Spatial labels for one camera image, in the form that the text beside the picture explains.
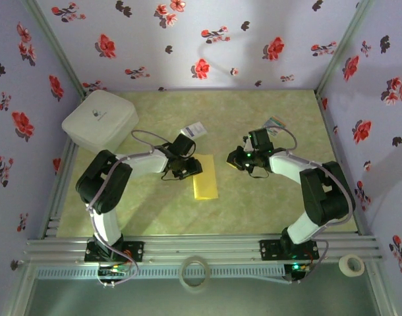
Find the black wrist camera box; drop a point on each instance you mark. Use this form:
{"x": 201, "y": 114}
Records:
{"x": 262, "y": 140}
{"x": 183, "y": 145}

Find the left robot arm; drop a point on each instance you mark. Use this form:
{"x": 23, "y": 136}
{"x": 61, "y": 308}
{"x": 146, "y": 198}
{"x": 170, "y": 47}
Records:
{"x": 102, "y": 184}

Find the clear tape roll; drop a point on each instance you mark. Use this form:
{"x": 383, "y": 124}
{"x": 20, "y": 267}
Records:
{"x": 184, "y": 263}

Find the teal orange medical packet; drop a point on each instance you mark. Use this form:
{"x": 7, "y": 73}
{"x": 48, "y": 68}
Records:
{"x": 277, "y": 124}

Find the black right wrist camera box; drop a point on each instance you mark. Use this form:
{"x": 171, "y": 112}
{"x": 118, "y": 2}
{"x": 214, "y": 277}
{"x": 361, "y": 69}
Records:
{"x": 262, "y": 140}

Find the yellow cloth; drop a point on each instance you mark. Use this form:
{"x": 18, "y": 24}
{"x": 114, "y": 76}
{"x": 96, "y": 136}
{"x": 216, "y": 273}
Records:
{"x": 206, "y": 184}

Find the small white blue box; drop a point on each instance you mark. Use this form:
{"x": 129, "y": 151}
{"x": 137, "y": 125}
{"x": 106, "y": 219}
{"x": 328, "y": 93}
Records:
{"x": 194, "y": 130}

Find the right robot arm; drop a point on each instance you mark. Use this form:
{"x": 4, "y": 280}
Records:
{"x": 323, "y": 194}

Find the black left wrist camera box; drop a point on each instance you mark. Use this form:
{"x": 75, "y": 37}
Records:
{"x": 183, "y": 145}

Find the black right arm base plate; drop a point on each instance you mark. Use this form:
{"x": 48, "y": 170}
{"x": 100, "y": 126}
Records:
{"x": 270, "y": 248}

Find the aluminium side rail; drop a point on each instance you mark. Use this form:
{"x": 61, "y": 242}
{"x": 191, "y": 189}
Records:
{"x": 57, "y": 197}

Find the aluminium rail beam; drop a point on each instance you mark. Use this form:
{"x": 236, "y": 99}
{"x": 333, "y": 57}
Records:
{"x": 201, "y": 245}

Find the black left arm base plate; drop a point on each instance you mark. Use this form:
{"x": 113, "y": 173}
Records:
{"x": 135, "y": 250}

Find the white tape roll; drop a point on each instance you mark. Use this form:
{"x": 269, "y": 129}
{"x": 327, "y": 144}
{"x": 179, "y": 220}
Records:
{"x": 344, "y": 263}

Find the aluminium frame post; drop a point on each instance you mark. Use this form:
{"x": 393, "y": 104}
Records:
{"x": 56, "y": 49}
{"x": 339, "y": 52}

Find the white plastic lidded container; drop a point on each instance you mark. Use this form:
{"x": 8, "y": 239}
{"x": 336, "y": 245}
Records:
{"x": 99, "y": 121}

